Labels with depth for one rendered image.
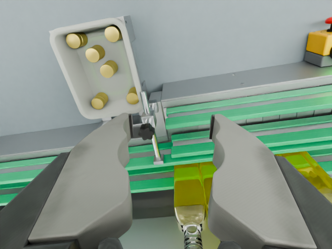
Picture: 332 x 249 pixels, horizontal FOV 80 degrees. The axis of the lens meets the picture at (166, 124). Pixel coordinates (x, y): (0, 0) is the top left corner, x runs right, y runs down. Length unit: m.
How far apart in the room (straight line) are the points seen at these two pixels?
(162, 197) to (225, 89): 0.36
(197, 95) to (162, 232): 0.33
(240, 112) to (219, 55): 0.21
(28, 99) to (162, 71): 0.42
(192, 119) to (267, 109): 0.14
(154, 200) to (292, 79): 0.48
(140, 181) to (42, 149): 0.29
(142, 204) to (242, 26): 0.55
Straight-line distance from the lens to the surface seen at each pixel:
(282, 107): 0.44
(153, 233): 0.54
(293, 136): 0.49
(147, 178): 0.54
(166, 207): 0.62
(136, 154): 0.50
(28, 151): 0.68
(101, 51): 0.55
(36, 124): 0.78
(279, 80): 0.52
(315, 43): 0.62
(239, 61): 0.59
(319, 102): 0.47
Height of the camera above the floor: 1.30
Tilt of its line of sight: 60 degrees down
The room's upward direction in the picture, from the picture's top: 177 degrees counter-clockwise
